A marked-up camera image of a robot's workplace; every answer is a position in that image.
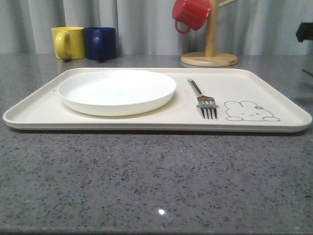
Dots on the yellow mug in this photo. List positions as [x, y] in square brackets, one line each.
[68, 42]

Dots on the grey curtain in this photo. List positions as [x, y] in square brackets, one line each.
[146, 27]

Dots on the silver fork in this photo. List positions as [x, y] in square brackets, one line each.
[206, 104]

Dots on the wooden mug tree stand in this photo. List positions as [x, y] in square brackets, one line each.
[210, 58]

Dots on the dark blue mug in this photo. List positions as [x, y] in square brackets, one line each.
[100, 43]

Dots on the white round plate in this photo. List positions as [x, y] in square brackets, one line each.
[114, 93]

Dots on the cream rabbit serving tray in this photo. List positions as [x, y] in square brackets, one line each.
[245, 102]

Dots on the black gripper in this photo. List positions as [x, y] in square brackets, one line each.
[305, 32]

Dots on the red mug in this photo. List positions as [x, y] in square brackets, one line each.
[190, 14]

